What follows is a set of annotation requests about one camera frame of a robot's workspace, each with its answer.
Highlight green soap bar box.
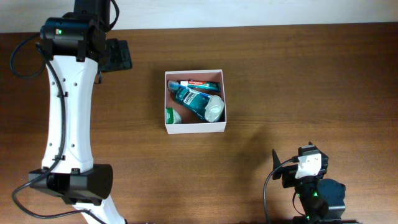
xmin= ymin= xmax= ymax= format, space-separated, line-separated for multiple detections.
xmin=165 ymin=108 xmax=182 ymax=124

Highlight teal mouthwash bottle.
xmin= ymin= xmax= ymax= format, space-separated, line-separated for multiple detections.
xmin=170 ymin=89 xmax=210 ymax=120

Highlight toothpaste tube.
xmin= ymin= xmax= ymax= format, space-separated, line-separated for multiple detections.
xmin=180 ymin=80 xmax=221 ymax=93

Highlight blue white toothbrush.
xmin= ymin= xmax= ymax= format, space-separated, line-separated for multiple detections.
xmin=167 ymin=80 xmax=211 ymax=98

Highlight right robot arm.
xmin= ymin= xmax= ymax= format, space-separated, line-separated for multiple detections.
xmin=272 ymin=142 xmax=346 ymax=224

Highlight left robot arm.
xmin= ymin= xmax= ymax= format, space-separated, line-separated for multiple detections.
xmin=28 ymin=1 xmax=125 ymax=223

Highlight white cardboard box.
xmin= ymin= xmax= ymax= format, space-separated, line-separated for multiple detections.
xmin=164 ymin=69 xmax=227 ymax=134

